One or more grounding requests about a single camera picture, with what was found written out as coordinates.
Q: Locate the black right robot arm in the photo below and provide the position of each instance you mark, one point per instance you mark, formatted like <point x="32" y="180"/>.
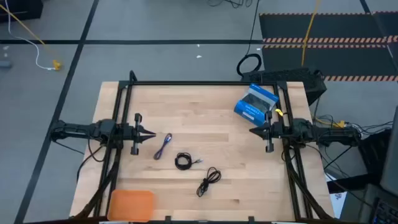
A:
<point x="326" y="133"/>

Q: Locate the black aluminium table frame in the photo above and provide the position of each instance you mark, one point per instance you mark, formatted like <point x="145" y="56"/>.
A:
<point x="202" y="83"/>

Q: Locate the small grey floor object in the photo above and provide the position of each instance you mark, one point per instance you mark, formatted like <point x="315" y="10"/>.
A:
<point x="4" y="64"/>

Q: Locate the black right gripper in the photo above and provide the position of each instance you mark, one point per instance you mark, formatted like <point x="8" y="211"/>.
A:
<point x="275" y="130"/>

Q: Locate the black hazard-striped floor mat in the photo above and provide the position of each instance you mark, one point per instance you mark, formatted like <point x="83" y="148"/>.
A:
<point x="335" y="59"/>

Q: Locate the white paper sheet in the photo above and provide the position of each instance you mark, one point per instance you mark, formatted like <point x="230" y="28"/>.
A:
<point x="337" y="199"/>

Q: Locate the blue game controller box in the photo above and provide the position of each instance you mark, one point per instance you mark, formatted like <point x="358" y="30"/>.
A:
<point x="248" y="112"/>

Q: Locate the black equipment box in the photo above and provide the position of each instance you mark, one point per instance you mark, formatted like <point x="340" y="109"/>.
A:
<point x="373" y="155"/>

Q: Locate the black floor box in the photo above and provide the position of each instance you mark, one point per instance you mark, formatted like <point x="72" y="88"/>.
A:
<point x="18" y="9"/>

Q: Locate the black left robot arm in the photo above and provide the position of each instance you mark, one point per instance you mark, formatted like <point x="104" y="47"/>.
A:
<point x="77" y="130"/>

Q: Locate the black keyboard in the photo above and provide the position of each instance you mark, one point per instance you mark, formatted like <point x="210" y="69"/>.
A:
<point x="387" y="213"/>

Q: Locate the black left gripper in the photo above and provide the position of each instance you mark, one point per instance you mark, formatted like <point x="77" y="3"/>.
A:
<point x="130" y="133"/>

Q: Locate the orange plastic tray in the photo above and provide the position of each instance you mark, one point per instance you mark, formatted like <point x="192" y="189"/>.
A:
<point x="130" y="206"/>

